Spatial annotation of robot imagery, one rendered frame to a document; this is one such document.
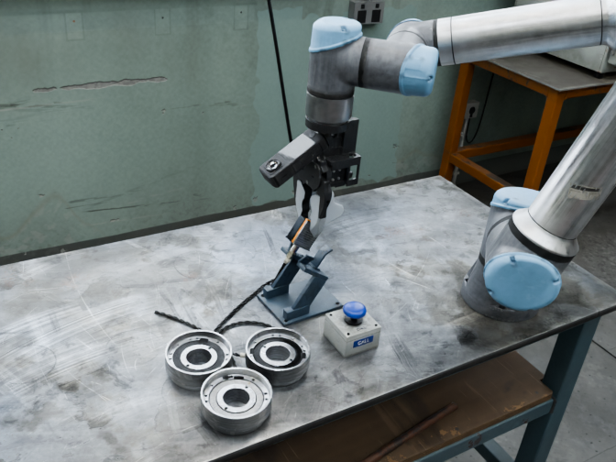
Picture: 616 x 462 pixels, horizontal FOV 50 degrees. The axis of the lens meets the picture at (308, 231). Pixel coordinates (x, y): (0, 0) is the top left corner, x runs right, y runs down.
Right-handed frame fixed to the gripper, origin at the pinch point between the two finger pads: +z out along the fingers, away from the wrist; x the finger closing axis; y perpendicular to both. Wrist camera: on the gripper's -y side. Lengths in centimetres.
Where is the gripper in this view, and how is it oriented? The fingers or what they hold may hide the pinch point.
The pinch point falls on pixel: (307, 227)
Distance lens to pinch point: 116.4
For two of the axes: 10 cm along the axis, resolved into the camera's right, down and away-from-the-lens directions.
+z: -0.8, 8.6, 5.1
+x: -5.4, -4.7, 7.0
